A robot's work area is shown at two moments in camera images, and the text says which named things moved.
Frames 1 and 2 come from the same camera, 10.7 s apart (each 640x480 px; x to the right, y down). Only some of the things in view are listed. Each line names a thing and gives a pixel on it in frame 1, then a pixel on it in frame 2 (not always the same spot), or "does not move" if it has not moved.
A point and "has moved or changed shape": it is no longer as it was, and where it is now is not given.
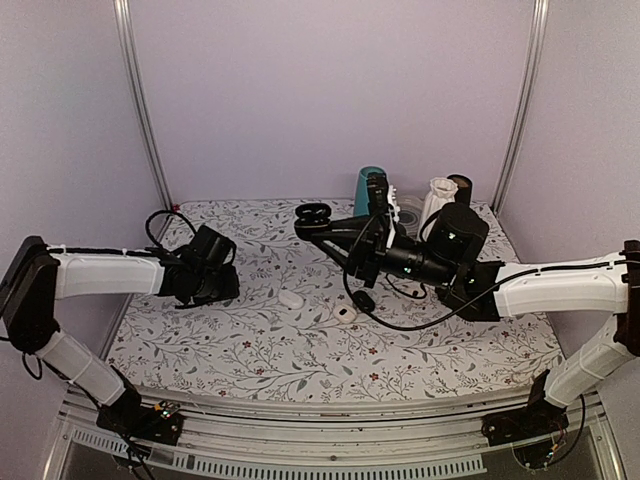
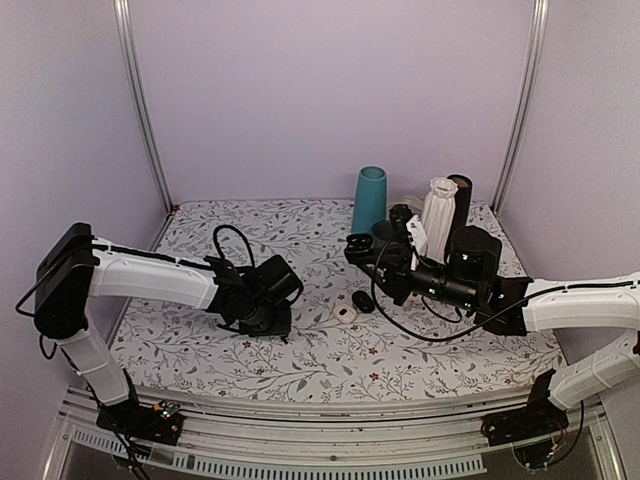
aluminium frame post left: x=122 y=8 does not move
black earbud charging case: x=311 y=218 has moved or changed shape
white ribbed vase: x=443 y=191 does not move
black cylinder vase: x=463 y=194 does not move
